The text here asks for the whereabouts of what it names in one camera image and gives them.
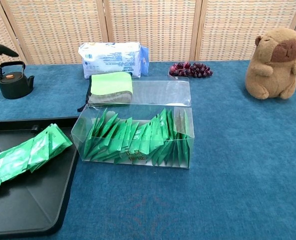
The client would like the clear plastic box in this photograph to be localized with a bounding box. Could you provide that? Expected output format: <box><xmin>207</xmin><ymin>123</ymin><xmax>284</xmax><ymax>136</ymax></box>
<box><xmin>70</xmin><ymin>76</ymin><xmax>195</xmax><ymax>170</ymax></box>

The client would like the black plastic tray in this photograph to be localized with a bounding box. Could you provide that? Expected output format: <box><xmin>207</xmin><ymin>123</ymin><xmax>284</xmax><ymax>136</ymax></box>
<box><xmin>0</xmin><ymin>116</ymin><xmax>80</xmax><ymax>237</ymax></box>

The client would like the black cast iron kettle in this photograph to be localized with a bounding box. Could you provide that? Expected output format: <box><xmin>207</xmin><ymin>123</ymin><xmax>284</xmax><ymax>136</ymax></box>
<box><xmin>0</xmin><ymin>61</ymin><xmax>35</xmax><ymax>100</ymax></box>

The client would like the white tissue pack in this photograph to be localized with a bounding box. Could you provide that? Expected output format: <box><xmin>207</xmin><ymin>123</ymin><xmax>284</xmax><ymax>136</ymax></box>
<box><xmin>77</xmin><ymin>41</ymin><xmax>150</xmax><ymax>80</ymax></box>

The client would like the green grey folded cloth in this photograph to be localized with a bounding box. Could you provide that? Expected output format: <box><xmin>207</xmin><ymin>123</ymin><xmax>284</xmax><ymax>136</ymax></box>
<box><xmin>77</xmin><ymin>71</ymin><xmax>134</xmax><ymax>113</ymax></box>

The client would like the dark red grape bunch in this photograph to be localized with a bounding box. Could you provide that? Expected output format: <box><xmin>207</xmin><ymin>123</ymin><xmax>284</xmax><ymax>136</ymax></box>
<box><xmin>168</xmin><ymin>61</ymin><xmax>213</xmax><ymax>79</ymax></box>

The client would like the blue tablecloth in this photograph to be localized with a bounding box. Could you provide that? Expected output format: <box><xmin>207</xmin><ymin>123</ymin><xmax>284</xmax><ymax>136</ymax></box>
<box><xmin>0</xmin><ymin>59</ymin><xmax>296</xmax><ymax>240</ymax></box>

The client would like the brown capybara plush toy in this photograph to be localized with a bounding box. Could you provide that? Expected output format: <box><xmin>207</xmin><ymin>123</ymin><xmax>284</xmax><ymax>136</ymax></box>
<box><xmin>245</xmin><ymin>27</ymin><xmax>296</xmax><ymax>100</ymax></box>

